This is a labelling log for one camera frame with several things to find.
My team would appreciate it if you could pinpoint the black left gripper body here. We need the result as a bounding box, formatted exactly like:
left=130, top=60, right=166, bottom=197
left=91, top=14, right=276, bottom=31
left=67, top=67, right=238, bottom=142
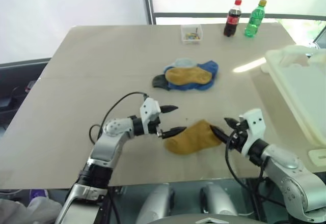
left=148, top=113, right=164, bottom=138

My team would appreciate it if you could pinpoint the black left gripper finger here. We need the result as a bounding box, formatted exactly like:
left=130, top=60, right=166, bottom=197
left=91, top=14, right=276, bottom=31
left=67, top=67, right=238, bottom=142
left=161, top=126, right=189, bottom=139
left=159, top=104, right=179, bottom=115

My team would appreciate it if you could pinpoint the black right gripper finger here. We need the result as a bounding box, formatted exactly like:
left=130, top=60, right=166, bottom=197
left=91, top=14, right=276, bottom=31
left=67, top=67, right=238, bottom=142
left=224, top=117, right=242, bottom=129
left=209, top=124, right=232, bottom=146

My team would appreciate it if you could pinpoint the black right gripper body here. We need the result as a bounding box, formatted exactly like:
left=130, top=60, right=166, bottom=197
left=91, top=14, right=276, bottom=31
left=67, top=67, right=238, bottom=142
left=227, top=120, right=250, bottom=154

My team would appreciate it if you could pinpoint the mustard yellow sock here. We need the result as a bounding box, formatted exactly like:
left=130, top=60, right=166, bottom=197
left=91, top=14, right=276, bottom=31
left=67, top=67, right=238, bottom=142
left=164, top=119, right=223, bottom=156
left=165, top=66, right=213, bottom=86

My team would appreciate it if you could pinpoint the dark grey sock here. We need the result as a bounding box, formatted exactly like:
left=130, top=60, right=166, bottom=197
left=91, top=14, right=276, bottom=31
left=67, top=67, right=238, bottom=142
left=152, top=73, right=171, bottom=91

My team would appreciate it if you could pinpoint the light blue sock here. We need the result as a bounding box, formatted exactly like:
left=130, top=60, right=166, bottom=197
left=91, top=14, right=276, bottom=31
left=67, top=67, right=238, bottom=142
left=171, top=58, right=198, bottom=69

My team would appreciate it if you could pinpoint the white plastic basket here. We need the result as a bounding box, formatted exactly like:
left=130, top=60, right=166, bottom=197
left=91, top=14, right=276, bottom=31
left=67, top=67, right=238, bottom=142
left=260, top=45, right=326, bottom=169

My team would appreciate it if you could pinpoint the dark object behind basket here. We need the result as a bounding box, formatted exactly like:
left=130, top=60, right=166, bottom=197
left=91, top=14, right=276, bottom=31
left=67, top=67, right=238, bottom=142
left=309, top=34, right=326, bottom=51

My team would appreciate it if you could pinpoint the silver rounded robot leg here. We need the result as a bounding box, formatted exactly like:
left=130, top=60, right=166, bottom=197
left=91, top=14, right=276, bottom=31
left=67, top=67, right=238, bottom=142
left=199, top=183, right=239, bottom=224
left=135, top=183, right=176, bottom=224

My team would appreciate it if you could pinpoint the clear plastic box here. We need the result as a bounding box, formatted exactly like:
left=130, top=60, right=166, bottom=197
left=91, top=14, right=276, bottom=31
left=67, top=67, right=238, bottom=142
left=180, top=24, right=204, bottom=44

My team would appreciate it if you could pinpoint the dark rounded robot torso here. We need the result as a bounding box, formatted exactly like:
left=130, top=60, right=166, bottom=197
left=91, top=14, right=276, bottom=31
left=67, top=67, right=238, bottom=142
left=152, top=215, right=263, bottom=224

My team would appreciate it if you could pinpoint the cola bottle red cap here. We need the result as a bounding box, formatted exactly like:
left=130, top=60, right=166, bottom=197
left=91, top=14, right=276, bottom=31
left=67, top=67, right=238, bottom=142
left=223, top=0, right=242, bottom=38

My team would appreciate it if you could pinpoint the green soda bottle yellow cap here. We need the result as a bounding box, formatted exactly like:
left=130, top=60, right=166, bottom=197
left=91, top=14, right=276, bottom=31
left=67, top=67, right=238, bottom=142
left=244, top=0, right=268, bottom=38

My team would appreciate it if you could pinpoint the purple shoe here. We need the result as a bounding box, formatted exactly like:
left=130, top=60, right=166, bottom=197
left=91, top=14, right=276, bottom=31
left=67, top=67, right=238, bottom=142
left=29, top=188, right=49, bottom=201

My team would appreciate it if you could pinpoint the black furniture beside table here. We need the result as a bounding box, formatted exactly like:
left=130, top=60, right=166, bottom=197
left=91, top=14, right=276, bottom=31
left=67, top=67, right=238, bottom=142
left=0, top=58, right=51, bottom=134

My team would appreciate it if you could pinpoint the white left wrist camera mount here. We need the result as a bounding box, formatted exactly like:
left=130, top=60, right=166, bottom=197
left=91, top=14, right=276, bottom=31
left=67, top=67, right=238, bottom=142
left=139, top=97, right=162, bottom=132

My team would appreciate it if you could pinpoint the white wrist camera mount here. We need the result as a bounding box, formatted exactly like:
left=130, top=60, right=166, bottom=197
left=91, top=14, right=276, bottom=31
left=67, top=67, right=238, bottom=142
left=238, top=108, right=267, bottom=156
left=139, top=97, right=162, bottom=132

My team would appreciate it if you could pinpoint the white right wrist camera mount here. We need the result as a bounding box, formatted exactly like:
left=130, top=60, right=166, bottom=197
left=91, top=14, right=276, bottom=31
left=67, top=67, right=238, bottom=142
left=238, top=108, right=267, bottom=156

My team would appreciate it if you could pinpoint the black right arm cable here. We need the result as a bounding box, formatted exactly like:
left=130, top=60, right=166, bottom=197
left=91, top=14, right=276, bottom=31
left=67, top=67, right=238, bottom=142
left=225, top=128, right=271, bottom=216

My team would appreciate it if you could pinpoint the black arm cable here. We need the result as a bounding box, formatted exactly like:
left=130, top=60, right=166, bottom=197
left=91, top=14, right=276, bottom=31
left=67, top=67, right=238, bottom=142
left=225, top=128, right=271, bottom=216
left=89, top=92, right=149, bottom=145

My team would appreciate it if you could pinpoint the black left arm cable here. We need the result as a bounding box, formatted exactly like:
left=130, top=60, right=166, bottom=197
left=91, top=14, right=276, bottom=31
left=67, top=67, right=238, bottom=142
left=89, top=92, right=149, bottom=145

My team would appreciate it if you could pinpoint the black window frame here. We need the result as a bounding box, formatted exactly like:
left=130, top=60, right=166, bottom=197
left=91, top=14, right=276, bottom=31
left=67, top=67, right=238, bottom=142
left=140, top=0, right=326, bottom=26

